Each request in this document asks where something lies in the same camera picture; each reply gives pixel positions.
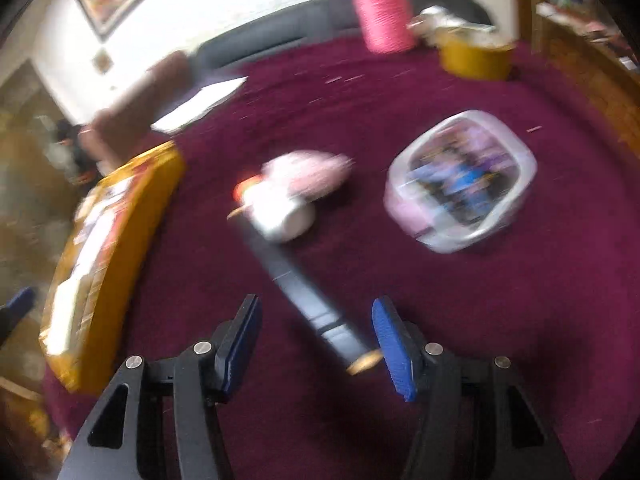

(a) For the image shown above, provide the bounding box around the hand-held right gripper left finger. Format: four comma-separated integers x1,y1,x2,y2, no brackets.
59,294,264,480

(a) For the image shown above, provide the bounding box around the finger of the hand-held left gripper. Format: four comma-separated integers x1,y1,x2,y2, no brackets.
0,287,37,347

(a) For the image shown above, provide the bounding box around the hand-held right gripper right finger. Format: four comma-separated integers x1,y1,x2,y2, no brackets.
371,296,574,480

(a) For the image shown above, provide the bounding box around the black pen with gold ends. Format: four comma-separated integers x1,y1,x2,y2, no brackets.
226,204,386,377

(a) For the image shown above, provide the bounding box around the yellow cardboard box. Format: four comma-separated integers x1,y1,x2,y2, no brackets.
39,141,187,395

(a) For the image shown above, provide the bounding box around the maroon tablecloth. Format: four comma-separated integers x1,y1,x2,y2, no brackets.
42,32,640,480

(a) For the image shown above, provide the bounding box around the wooden glass-panel door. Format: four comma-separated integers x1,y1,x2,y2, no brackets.
0,57,88,286

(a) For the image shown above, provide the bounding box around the clear plastic lidded container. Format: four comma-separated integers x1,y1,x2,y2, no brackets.
383,109,539,255

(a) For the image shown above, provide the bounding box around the brown armchair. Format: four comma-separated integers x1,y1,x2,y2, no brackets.
81,52,207,175

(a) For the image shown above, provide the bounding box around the white paper stack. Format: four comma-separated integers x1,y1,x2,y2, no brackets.
151,76,250,135

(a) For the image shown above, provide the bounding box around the yellow tape roll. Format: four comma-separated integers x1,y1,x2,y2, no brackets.
438,34,517,82

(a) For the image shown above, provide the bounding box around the black leather sofa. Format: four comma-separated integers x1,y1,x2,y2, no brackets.
191,0,502,77

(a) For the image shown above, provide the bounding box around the white small object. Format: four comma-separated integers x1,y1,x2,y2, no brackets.
406,6,497,47

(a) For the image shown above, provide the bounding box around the bottle in pink knitted sleeve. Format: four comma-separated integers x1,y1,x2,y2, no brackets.
349,0,417,55

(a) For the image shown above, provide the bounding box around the wooden cabinet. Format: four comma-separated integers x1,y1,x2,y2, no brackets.
520,0,640,147

